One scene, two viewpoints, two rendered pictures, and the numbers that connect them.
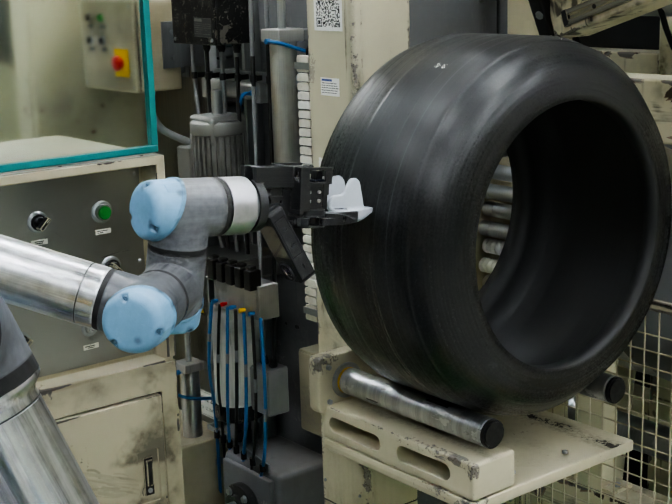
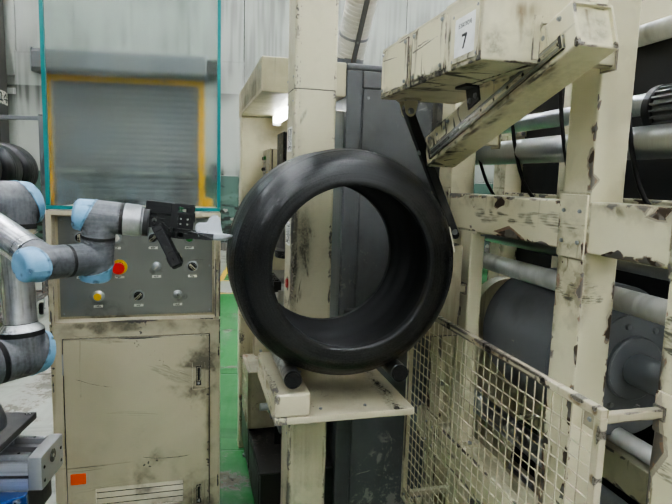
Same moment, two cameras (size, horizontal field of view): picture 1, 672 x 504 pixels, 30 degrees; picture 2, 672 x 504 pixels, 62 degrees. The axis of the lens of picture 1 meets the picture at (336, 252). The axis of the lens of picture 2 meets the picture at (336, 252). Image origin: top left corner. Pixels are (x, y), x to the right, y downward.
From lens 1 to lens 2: 1.03 m
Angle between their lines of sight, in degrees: 24
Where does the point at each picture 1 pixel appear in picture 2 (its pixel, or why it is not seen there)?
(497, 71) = (306, 163)
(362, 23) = (300, 147)
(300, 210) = (170, 227)
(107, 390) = (178, 326)
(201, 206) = (100, 214)
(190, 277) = (90, 252)
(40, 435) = not seen: outside the picture
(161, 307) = (33, 258)
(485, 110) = (288, 183)
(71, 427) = (155, 341)
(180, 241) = (88, 232)
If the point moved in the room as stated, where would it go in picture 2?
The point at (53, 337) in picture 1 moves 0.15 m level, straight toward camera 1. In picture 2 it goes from (157, 295) to (134, 305)
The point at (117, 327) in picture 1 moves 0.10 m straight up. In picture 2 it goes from (15, 266) to (12, 219)
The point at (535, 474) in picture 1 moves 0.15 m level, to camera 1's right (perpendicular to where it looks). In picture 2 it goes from (331, 412) to (387, 424)
